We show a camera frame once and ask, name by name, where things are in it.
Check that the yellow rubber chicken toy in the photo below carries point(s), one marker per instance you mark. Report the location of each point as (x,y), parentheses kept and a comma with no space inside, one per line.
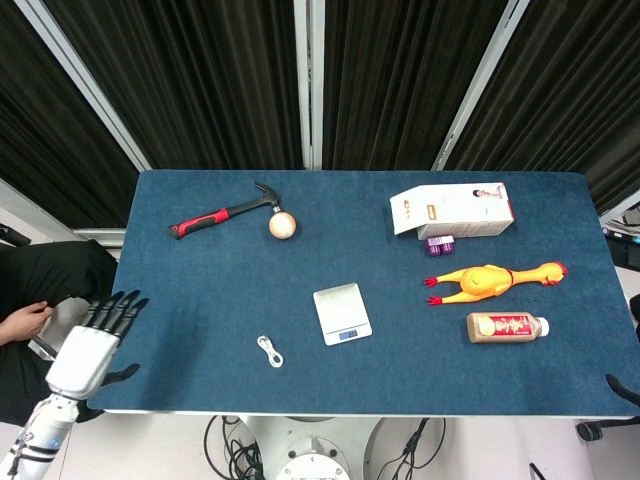
(480,282)

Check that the silver digital kitchen scale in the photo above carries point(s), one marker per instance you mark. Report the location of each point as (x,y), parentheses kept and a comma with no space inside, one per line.
(340,310)

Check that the blue table mat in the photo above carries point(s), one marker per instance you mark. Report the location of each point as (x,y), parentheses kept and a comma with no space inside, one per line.
(225,300)

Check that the brown bottle with red label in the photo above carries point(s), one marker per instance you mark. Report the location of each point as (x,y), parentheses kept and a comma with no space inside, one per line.
(500,327)

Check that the purple toy building block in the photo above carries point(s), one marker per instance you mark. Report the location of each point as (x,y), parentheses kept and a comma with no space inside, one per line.
(440,246)

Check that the beige wooden ball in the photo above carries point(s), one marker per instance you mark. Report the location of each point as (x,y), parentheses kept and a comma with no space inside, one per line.
(282,225)

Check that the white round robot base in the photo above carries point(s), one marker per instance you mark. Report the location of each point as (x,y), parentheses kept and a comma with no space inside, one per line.
(315,450)

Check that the black curtain panel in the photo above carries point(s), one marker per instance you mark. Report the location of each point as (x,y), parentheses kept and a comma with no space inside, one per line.
(575,90)
(400,80)
(200,80)
(40,150)

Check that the red black claw hammer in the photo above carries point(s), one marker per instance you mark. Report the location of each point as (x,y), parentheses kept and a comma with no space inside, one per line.
(205,221)

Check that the white cardboard product box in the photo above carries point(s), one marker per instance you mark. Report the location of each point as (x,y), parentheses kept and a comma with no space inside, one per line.
(450,207)

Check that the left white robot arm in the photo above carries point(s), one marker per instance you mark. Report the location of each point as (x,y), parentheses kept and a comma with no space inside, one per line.
(45,430)

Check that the white frame post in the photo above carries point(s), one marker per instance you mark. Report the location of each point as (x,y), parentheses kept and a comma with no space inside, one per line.
(475,85)
(85,85)
(310,85)

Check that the seated person in black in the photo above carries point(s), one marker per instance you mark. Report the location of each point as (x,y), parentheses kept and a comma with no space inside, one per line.
(30,270)

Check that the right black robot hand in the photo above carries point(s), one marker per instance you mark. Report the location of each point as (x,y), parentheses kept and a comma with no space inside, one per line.
(624,390)

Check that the black chair base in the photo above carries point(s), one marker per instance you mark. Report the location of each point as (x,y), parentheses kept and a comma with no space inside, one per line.
(600,429)

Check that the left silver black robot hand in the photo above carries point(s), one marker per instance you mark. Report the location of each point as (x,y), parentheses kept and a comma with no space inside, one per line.
(85,357)

